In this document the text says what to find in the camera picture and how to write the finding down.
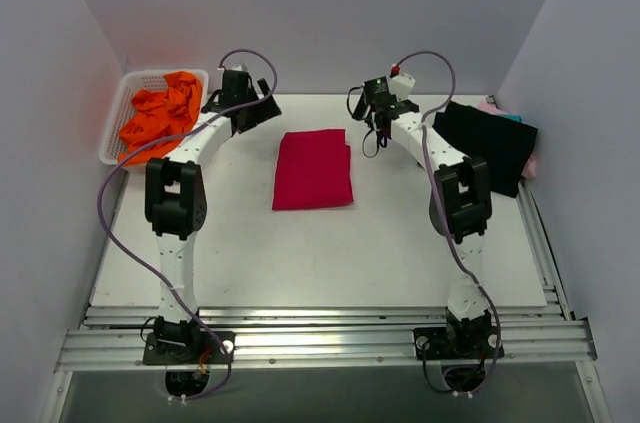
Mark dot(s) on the folded black t-shirt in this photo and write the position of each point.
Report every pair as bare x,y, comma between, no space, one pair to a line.
504,144

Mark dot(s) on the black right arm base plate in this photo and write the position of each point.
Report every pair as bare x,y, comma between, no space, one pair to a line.
440,343

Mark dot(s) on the white plastic basket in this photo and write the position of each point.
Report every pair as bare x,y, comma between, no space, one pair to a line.
122,110

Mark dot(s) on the crumpled orange t-shirt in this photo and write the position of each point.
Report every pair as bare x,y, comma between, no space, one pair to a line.
174,110

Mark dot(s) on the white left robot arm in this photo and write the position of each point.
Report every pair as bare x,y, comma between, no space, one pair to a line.
175,197

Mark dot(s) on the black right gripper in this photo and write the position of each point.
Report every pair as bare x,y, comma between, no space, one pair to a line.
396,108

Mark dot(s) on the folded teal t-shirt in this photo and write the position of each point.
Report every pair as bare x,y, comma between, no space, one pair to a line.
512,117

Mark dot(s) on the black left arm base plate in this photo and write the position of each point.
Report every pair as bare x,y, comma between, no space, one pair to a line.
202,349

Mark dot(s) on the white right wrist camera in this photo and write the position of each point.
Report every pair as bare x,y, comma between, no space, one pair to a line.
400,84

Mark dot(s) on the crimson red t-shirt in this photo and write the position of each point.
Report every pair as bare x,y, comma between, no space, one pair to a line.
313,171

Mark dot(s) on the aluminium rail frame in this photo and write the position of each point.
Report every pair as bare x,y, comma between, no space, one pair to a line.
320,365

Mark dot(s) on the folded pink t-shirt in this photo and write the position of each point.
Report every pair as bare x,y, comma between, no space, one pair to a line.
488,105

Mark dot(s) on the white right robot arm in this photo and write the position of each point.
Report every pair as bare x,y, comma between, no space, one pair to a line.
460,201

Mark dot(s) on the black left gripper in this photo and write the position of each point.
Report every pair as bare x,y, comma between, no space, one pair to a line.
257,106

